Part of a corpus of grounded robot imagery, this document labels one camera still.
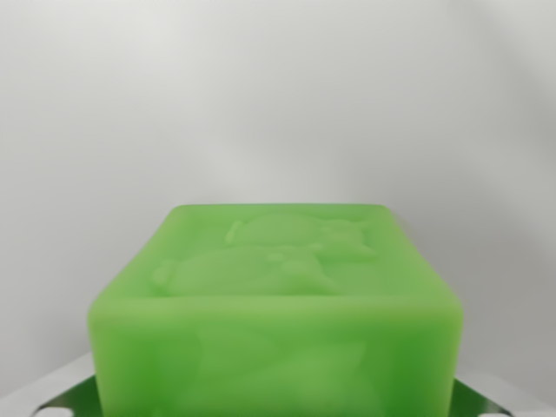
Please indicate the gripper left finger with black rubber pad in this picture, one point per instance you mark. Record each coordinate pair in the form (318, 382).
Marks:
(56, 397)

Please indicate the gripper right finger with black rubber pad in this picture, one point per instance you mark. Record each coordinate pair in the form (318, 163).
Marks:
(491, 401)

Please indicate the green translucent cube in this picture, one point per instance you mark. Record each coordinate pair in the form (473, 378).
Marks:
(278, 330)

